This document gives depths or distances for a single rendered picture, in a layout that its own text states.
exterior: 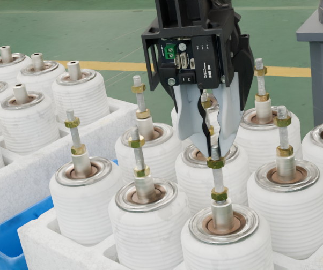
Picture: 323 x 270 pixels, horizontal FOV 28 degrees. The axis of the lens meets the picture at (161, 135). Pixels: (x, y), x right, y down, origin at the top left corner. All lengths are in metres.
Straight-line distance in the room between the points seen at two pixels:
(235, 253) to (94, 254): 0.22
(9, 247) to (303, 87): 0.90
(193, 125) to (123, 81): 1.25
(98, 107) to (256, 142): 0.39
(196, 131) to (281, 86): 1.06
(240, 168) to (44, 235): 0.27
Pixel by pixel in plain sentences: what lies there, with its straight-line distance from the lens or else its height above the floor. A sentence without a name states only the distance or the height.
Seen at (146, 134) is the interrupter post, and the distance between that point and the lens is 0.92.
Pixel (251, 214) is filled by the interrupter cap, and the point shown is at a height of 0.25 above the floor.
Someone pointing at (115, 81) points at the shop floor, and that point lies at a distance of 1.91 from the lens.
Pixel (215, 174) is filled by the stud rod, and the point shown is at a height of 0.32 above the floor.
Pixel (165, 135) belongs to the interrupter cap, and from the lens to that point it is 0.92.
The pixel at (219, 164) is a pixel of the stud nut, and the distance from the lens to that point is 0.66.
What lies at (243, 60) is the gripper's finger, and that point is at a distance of 0.62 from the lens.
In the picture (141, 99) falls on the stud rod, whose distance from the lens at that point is 0.90.
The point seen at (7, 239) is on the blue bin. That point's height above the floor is 0.09.
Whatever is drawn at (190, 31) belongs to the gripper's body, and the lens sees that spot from 0.55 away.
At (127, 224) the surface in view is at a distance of 0.76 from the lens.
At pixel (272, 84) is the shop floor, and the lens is 1.72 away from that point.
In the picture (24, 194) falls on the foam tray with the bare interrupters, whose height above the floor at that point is 0.13.
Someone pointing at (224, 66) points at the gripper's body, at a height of 0.45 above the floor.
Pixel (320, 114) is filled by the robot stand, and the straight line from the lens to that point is 1.20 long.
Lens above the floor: 0.64
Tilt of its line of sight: 25 degrees down
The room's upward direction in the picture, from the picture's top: 10 degrees counter-clockwise
